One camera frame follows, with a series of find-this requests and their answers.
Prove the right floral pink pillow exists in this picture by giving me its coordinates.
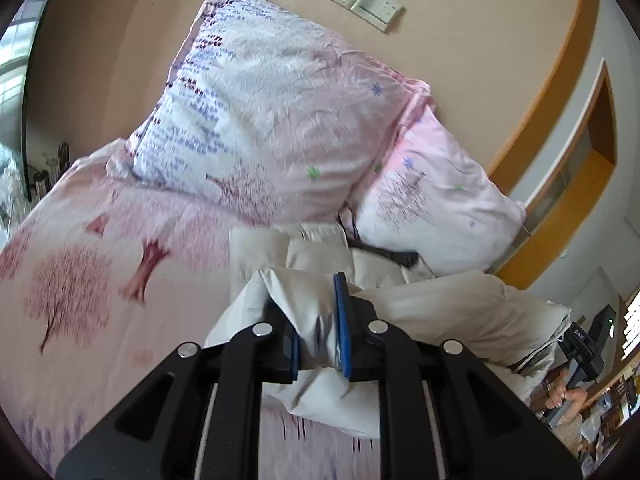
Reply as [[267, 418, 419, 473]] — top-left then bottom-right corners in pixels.
[[352, 108, 526, 276]]

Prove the floral pink pillow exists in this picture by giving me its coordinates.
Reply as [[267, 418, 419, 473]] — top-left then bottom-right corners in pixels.
[[352, 108, 526, 276], [107, 0, 431, 223]]

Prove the left floral pink pillow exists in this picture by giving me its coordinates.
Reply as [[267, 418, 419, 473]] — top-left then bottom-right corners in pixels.
[[107, 0, 431, 223]]

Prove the pink floral bed sheet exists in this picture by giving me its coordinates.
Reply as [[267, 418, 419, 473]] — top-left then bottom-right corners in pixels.
[[1, 140, 405, 477]]

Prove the person's right hand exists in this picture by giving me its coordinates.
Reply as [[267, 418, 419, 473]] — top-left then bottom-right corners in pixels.
[[544, 366, 588, 426]]

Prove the white wall switch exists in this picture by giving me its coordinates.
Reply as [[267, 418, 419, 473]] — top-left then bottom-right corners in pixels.
[[350, 0, 404, 32]]

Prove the beige puffer jacket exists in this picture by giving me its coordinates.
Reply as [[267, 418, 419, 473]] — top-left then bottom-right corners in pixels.
[[206, 223, 570, 439]]

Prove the wooden door frame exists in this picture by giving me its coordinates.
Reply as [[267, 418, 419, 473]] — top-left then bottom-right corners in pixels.
[[489, 0, 617, 289]]

